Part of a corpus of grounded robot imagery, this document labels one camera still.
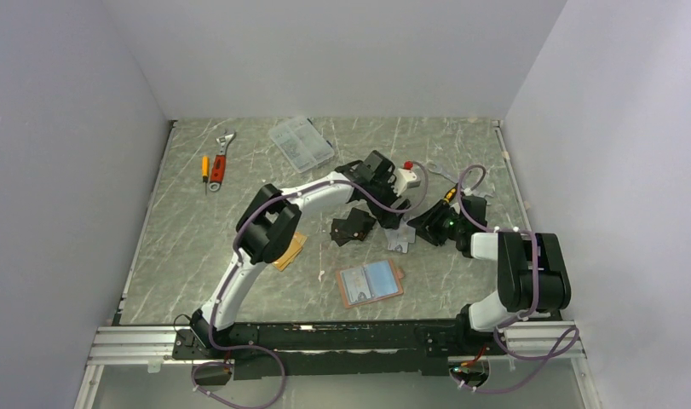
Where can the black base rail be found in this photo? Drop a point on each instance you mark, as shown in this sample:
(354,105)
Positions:
(427,347)

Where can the clear plastic screw box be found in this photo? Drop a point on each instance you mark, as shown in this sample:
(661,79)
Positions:
(301,143)

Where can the silver open end wrench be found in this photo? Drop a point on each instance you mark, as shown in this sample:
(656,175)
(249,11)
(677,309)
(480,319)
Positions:
(450,176)

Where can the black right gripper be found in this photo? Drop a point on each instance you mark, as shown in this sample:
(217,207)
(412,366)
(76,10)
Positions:
(427,224)

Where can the black card stack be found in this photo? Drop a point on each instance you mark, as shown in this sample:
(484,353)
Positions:
(355,227)

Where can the yellow black screwdriver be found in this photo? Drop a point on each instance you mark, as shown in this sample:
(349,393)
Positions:
(450,195)

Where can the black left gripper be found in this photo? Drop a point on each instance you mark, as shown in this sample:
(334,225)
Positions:
(391,220)

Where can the silver VIP card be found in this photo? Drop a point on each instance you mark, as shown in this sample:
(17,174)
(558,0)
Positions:
(356,285)

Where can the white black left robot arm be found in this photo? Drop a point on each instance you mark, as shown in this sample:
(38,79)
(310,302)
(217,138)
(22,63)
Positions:
(266,228)

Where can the tan leather card holder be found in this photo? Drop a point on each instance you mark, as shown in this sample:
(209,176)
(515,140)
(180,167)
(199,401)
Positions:
(385,280)

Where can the red handled adjustable wrench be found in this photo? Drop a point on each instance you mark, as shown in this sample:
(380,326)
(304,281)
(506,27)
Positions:
(218,168)

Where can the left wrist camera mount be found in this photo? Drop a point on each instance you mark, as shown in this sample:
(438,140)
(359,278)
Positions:
(405,179)

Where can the small yellow handled screwdriver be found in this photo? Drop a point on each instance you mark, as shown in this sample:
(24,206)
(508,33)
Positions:
(205,172)

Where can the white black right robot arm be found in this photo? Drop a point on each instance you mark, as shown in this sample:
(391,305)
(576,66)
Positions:
(531,273)

